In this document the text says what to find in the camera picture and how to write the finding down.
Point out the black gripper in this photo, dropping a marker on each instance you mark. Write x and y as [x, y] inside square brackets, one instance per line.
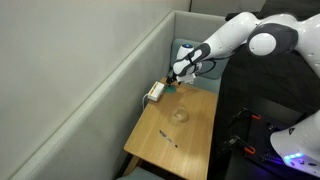
[173, 75]

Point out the green sponge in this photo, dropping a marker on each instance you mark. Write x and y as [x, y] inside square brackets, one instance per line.
[171, 89]

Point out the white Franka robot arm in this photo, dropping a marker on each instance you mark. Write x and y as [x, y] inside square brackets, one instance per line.
[233, 33]

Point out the white rectangular box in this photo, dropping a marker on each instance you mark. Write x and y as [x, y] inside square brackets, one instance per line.
[156, 93]

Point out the clear glass bowl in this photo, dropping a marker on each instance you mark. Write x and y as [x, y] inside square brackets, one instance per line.
[180, 115]

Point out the teal upholstered chair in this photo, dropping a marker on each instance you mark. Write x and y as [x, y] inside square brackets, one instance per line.
[213, 83]

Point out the black pen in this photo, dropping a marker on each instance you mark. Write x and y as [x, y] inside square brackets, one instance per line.
[168, 138]

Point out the black fabric backdrop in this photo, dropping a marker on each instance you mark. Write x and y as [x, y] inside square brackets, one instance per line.
[266, 83]

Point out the black robot platform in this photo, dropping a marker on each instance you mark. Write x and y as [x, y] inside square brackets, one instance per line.
[266, 133]

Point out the short grey padded wall panel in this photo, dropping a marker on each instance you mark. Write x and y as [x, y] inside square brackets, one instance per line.
[196, 26]

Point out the long grey padded wall panel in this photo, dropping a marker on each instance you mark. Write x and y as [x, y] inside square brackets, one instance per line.
[100, 100]

